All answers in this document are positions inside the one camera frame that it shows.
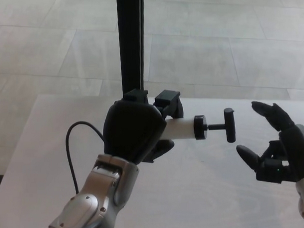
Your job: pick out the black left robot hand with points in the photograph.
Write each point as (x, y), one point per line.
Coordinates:
(131, 130)

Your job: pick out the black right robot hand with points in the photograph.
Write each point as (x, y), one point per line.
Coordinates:
(290, 149)

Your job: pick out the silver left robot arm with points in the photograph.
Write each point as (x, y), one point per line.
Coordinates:
(99, 192)

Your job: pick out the black vertical window post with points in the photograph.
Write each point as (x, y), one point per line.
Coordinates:
(130, 43)

